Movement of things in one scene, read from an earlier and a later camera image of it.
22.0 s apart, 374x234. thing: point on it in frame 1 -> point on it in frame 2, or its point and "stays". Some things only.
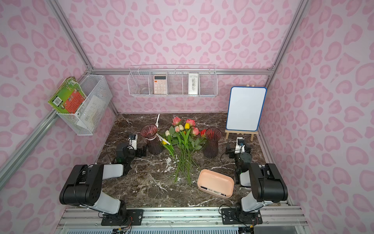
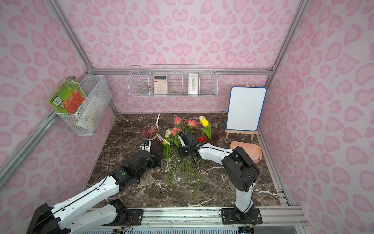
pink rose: x=192 y=122 stays
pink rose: x=176 y=120 stays
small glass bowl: x=144 y=91 stays
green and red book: x=69 y=97 stays
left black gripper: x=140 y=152 -> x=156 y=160
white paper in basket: x=91 y=112 stays
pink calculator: x=159 y=83 stays
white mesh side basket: x=99 y=93 stays
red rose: x=202 y=132 -> x=201 y=139
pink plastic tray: x=215 y=183 -> x=253 y=150
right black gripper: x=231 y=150 -> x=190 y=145
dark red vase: x=149 y=131 stays
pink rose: x=196 y=131 -> x=175 y=130
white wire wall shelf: x=197 y=80 stays
